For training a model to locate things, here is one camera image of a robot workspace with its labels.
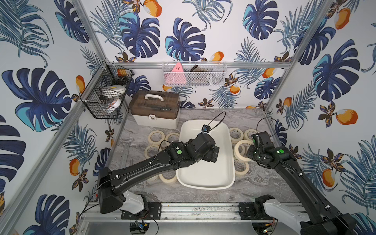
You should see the cream masking tape roll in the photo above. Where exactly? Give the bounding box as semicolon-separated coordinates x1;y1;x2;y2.
233;139;254;163
243;129;257;141
159;174;177;185
144;145;162;159
229;127;244;143
148;130;165;146
165;132;180;143
234;160;249;177

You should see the white plastic storage tray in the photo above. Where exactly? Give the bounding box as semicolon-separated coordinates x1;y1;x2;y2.
176;123;235;190

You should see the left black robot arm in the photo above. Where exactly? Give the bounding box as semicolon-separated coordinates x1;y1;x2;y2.
98;133;220;214

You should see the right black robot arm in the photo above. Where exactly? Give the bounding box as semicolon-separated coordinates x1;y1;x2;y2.
246;132;356;235

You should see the brown lidded storage case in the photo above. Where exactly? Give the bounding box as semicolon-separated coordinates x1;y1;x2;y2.
129;91;181;129

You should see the pink triangular item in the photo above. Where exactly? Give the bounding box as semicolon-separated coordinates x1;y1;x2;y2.
164;62;187;86

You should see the white item in basket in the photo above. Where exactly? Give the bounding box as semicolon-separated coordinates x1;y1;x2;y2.
99;85;126;112

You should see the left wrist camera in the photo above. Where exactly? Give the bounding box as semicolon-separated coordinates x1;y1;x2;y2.
201;124;211;133

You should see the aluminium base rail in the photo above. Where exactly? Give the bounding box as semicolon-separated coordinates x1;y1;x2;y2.
78;201;322;223

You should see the white mesh wall basket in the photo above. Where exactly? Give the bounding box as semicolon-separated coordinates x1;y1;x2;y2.
162;61;227;87

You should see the black wire basket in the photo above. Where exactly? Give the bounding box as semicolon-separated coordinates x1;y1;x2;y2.
80;61;135;119

